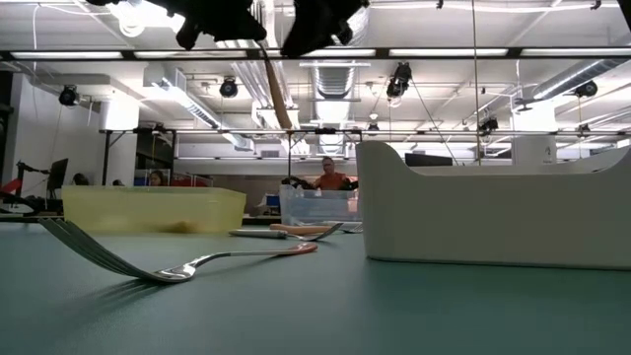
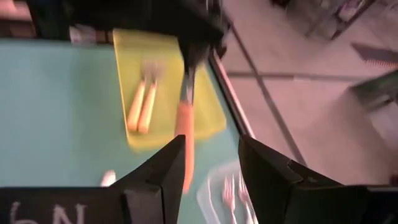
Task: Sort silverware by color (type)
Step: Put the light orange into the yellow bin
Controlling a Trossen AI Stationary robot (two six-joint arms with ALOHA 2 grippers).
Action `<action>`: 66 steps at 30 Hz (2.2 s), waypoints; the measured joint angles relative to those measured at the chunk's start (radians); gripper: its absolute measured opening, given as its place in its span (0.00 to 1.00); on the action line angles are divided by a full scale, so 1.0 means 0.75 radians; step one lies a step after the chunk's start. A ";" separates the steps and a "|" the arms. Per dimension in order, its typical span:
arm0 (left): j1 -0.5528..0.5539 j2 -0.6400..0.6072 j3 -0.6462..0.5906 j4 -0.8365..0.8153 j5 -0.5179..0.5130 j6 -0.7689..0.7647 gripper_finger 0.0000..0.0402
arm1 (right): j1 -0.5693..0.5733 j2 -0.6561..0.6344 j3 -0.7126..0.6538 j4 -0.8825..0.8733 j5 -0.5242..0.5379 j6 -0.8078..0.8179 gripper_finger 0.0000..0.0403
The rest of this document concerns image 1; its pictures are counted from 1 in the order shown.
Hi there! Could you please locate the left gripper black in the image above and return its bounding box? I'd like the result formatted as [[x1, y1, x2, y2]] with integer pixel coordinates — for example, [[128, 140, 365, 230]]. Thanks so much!
[[146, 0, 268, 51]]

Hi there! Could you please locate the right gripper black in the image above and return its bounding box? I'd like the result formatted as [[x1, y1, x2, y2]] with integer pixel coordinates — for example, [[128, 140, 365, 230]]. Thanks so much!
[[279, 0, 365, 59]]

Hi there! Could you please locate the tan handle steel fork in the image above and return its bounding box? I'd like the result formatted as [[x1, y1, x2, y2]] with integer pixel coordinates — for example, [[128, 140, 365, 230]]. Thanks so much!
[[255, 41, 296, 131], [268, 222, 365, 236]]

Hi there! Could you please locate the black ceiling spotlight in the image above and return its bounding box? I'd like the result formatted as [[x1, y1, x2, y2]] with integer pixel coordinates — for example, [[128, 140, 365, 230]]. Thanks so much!
[[219, 76, 240, 99], [386, 61, 414, 100], [476, 115, 500, 135], [574, 79, 599, 99], [57, 84, 81, 107]]

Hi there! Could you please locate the black monitor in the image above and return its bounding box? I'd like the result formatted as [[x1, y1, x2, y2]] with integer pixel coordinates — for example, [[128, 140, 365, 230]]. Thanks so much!
[[404, 152, 454, 167], [46, 157, 70, 198]]

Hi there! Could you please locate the clear plastic bin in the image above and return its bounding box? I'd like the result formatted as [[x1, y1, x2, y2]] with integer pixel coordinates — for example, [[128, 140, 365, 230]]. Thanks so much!
[[278, 183, 364, 227]]

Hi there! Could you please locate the yellow translucent plastic bin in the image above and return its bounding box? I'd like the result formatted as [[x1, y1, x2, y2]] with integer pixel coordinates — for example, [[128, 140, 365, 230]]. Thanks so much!
[[61, 185, 247, 234]]

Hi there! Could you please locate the white plastic bin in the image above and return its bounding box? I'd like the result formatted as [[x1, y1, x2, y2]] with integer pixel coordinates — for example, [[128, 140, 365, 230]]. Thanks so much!
[[355, 140, 631, 271]]

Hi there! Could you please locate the green table mat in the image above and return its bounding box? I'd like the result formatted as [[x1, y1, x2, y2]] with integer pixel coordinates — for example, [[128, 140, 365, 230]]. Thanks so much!
[[0, 220, 631, 355]]

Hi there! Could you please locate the silver ventilation duct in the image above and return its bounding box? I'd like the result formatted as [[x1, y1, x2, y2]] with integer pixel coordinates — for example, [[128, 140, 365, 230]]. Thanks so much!
[[313, 63, 357, 100]]

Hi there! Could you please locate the thin hanging cable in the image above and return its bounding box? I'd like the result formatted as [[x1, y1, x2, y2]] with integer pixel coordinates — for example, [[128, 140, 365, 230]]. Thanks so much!
[[471, 0, 482, 167]]

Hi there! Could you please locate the white handle steel fork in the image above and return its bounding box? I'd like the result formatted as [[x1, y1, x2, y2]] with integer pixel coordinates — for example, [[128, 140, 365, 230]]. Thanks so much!
[[227, 222, 345, 243]]

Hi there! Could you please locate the red handle steel fork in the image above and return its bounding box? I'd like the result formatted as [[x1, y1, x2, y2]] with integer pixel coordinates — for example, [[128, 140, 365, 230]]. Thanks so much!
[[37, 217, 319, 284]]

